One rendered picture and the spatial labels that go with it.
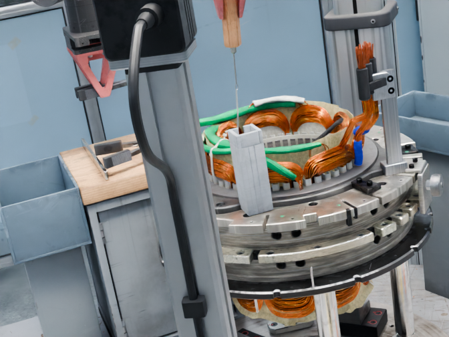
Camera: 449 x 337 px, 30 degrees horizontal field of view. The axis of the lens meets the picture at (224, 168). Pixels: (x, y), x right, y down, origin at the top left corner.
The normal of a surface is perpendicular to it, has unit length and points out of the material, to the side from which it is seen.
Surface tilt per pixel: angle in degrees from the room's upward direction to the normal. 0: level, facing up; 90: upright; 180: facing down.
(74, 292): 90
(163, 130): 90
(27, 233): 90
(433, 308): 0
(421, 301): 0
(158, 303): 90
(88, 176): 0
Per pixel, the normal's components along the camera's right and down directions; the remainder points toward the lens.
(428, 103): -0.78, 0.33
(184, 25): 0.98, -0.10
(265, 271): -0.26, 0.37
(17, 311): -0.15, -0.92
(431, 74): -0.94, 0.25
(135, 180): 0.33, 0.28
